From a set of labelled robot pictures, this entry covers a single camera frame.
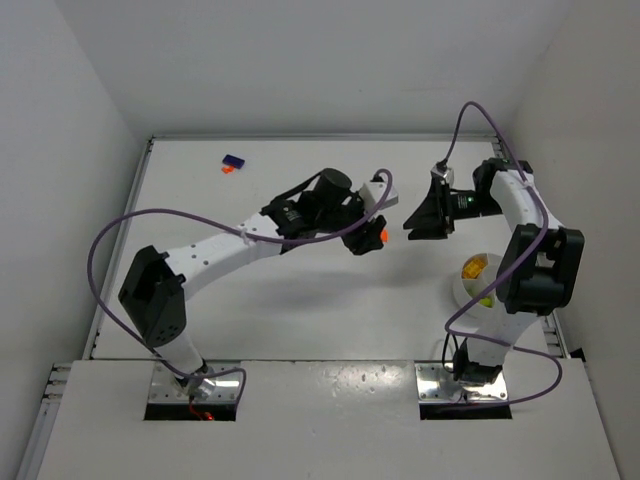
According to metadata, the yellow long lego brick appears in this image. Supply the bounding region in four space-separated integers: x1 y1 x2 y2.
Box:
461 255 488 279

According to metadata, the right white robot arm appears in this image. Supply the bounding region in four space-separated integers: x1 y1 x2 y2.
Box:
403 158 585 385

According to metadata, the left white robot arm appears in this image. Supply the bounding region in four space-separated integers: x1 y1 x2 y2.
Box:
118 168 397 390

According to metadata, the white round divided container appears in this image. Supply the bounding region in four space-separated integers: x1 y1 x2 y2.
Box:
452 253 503 331

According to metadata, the blue flat lego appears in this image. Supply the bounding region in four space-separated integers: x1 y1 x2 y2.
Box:
222 154 246 169

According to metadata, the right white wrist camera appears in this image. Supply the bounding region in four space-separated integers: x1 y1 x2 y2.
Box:
431 160 454 186

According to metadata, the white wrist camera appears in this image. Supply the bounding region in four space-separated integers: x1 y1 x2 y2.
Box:
358 181 399 213
431 160 454 186

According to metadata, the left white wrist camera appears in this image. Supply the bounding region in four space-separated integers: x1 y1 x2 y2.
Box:
358 181 399 213

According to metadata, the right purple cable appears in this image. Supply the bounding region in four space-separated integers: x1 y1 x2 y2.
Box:
434 101 563 407

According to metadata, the purple cable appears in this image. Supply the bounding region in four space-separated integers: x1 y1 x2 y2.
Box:
87 168 392 401
434 101 563 407

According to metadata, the black thin cable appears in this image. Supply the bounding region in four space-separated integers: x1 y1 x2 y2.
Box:
442 332 464 384

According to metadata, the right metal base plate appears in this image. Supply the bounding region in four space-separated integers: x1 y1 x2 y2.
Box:
414 361 509 405

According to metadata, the metal base plate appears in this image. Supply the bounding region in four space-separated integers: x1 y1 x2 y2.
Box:
147 362 243 406
414 361 509 405

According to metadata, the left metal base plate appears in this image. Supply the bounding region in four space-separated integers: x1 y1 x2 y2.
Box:
147 362 243 406

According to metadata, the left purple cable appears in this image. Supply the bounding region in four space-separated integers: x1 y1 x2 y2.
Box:
87 168 392 401

